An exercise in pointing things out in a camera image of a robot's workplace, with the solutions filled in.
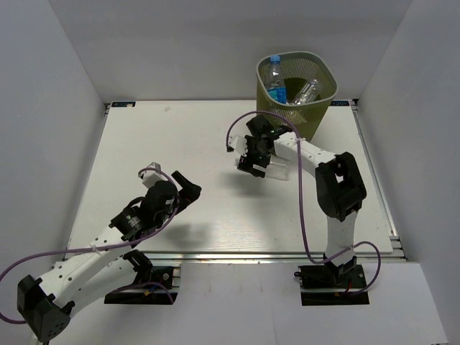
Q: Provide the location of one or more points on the blue sticker table corner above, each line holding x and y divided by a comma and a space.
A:
123, 104

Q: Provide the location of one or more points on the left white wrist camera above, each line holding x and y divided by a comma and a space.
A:
151, 174

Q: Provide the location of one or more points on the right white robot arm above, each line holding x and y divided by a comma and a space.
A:
340, 189

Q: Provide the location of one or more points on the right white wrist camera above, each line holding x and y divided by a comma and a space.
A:
237, 144

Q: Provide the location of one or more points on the clear crushed bottle blue-ring cap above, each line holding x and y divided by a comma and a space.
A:
308, 93

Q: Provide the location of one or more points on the clear ribbed bottle white cap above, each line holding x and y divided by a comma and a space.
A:
278, 168

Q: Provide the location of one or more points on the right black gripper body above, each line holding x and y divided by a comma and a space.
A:
255, 155

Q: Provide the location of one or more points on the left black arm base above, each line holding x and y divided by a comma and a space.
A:
160, 287

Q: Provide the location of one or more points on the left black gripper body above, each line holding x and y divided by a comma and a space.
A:
159, 220

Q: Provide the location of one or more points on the green mesh waste bin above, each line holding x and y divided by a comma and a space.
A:
298, 68

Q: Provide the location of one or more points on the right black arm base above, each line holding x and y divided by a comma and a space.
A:
327, 285

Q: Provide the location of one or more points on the blue label water bottle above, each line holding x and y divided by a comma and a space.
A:
274, 81

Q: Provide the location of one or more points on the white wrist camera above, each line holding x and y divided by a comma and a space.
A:
151, 174
237, 144

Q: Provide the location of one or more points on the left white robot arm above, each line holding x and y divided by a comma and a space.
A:
110, 262

